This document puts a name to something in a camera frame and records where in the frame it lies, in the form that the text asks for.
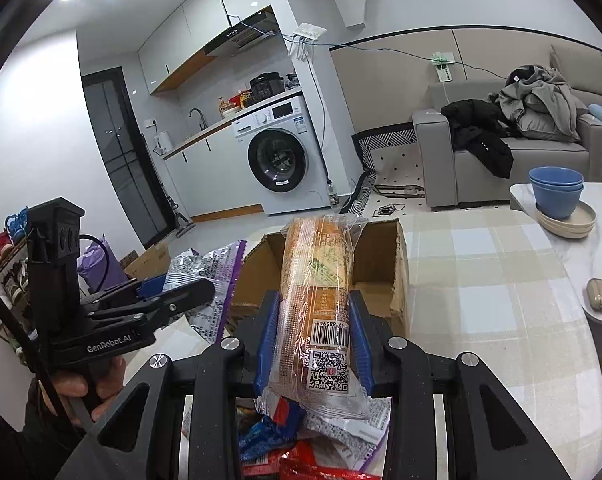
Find purple silver snack bag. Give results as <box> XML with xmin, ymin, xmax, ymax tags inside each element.
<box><xmin>162</xmin><ymin>240</ymin><xmax>246</xmax><ymax>344</ymax></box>

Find blue oreo cookie pack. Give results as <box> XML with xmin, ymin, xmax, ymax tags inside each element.
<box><xmin>238</xmin><ymin>412</ymin><xmax>305</xmax><ymax>462</ymax></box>

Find clear-wrapped orange bread loaf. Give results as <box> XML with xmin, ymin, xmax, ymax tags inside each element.
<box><xmin>269</xmin><ymin>214</ymin><xmax>368</xmax><ymax>419</ymax></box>

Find red cone snack bag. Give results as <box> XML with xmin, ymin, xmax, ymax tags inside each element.
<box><xmin>278</xmin><ymin>440</ymin><xmax>380</xmax><ymax>480</ymax></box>

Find red white noodle snack bag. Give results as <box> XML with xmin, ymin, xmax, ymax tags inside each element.
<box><xmin>303</xmin><ymin>399</ymin><xmax>391</xmax><ymax>471</ymax></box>

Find red oreo cookie pack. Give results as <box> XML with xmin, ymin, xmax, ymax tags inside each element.
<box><xmin>241</xmin><ymin>450</ymin><xmax>288</xmax><ymax>478</ymax></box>

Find person's left hand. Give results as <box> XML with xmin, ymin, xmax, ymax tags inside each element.
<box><xmin>52</xmin><ymin>356</ymin><xmax>126</xmax><ymax>426</ymax></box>

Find cardboard box on floor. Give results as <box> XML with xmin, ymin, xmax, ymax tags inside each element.
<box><xmin>119</xmin><ymin>243</ymin><xmax>171</xmax><ymax>281</ymax></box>

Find shoe rack with shoes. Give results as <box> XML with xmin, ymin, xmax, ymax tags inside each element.
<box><xmin>0</xmin><ymin>207</ymin><xmax>36</xmax><ymax>335</ymax></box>

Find brown SF cardboard box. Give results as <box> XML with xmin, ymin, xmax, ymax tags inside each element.
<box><xmin>225</xmin><ymin>219</ymin><xmax>409</xmax><ymax>337</ymax></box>

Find black glass door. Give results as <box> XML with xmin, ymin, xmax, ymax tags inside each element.
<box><xmin>81</xmin><ymin>67</ymin><xmax>176</xmax><ymax>248</ymax></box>

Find white front-load washing machine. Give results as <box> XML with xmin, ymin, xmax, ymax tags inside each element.
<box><xmin>231</xmin><ymin>93</ymin><xmax>330</xmax><ymax>216</ymax></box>

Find black patterned playpen fence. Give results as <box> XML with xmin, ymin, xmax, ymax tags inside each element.
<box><xmin>340</xmin><ymin>122</ymin><xmax>417</xmax><ymax>214</ymax></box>

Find grey sofa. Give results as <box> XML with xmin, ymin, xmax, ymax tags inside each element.
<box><xmin>412</xmin><ymin>46</ymin><xmax>602</xmax><ymax>209</ymax></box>

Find small beige key pouch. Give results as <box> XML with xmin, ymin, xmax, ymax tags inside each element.
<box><xmin>586</xmin><ymin>278</ymin><xmax>602</xmax><ymax>312</ymax></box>

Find white marble coffee table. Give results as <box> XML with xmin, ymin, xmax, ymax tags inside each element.
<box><xmin>510</xmin><ymin>182</ymin><xmax>602</xmax><ymax>358</ymax></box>

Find beige plates stack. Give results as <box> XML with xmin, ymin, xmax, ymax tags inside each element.
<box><xmin>536</xmin><ymin>200</ymin><xmax>596</xmax><ymax>240</ymax></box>

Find white kitchen cabinets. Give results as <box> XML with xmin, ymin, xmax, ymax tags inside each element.
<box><xmin>138</xmin><ymin>0</ymin><xmax>272</xmax><ymax>94</ymax></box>

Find blue stacked bowls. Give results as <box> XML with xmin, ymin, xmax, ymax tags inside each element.
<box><xmin>529</xmin><ymin>166</ymin><xmax>584</xmax><ymax>220</ymax></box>

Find black jacket on sofa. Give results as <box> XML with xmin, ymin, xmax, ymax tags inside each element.
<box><xmin>441</xmin><ymin>99</ymin><xmax>514</xmax><ymax>179</ymax></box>

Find black range hood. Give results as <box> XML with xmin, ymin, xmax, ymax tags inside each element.
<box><xmin>203</xmin><ymin>6</ymin><xmax>280</xmax><ymax>58</ymax></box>

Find grey clothes pile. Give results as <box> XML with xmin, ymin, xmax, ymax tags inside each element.
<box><xmin>488</xmin><ymin>65</ymin><xmax>587</xmax><ymax>143</ymax></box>

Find white power strip on wall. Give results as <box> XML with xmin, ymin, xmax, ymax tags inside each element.
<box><xmin>293</xmin><ymin>23</ymin><xmax>327</xmax><ymax>41</ymax></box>

